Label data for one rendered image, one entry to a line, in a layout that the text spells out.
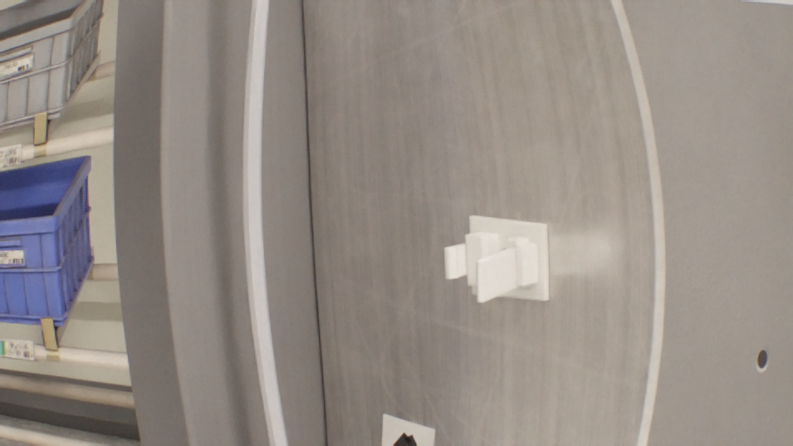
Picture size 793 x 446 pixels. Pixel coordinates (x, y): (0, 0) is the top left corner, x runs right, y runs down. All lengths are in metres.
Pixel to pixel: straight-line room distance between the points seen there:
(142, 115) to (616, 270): 0.12
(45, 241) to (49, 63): 0.29
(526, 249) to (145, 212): 0.09
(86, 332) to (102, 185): 0.25
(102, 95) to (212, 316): 5.57
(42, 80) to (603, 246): 4.88
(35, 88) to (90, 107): 0.77
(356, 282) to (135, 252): 0.06
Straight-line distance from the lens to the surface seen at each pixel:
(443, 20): 1.04
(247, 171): 1.04
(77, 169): 6.24
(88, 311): 6.68
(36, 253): 5.90
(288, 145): 1.07
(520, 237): 1.03
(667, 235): 1.00
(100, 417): 6.71
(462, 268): 1.03
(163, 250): 1.04
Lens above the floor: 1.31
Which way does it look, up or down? 9 degrees down
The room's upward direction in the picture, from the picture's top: 4 degrees counter-clockwise
